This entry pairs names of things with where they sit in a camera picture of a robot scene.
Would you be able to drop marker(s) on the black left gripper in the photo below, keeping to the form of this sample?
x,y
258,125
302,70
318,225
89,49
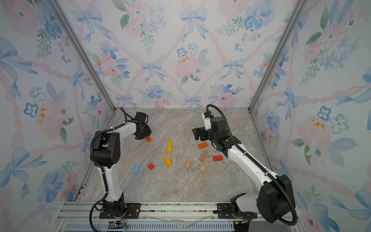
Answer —
x,y
149,131

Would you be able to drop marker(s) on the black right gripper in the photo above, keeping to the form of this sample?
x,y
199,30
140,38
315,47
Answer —
x,y
197,133

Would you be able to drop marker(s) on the long yellow block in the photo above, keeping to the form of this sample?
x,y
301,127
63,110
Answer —
x,y
169,146

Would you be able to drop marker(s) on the small red block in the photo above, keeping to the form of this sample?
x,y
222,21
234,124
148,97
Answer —
x,y
151,166

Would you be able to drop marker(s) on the light blue block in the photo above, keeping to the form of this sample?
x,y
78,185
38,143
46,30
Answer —
x,y
136,169

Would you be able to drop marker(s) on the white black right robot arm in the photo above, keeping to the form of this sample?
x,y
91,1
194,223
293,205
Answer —
x,y
275,200

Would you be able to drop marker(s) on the orange rectangular block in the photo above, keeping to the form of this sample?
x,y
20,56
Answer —
x,y
203,145

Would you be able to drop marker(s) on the tilted natural wood block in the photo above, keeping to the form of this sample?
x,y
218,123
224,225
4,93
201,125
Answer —
x,y
204,155

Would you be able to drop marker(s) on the red rectangular block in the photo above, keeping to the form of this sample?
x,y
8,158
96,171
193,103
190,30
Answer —
x,y
218,158

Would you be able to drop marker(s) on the short yellow block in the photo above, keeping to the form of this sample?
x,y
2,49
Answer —
x,y
168,162

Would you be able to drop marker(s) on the long natural wood block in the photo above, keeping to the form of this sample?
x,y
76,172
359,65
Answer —
x,y
189,162

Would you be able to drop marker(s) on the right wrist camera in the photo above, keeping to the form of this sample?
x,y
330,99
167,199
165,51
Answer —
x,y
207,122

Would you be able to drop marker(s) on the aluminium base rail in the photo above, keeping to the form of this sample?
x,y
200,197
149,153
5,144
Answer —
x,y
165,217

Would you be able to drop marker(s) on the aluminium corner post left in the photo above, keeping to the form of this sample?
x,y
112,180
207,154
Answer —
x,y
65,24

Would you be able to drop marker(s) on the aluminium corner post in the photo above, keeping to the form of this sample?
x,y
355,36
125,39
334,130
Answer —
x,y
65,24
293,20

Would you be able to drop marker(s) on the aluminium corner post right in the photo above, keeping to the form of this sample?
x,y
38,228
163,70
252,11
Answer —
x,y
293,20

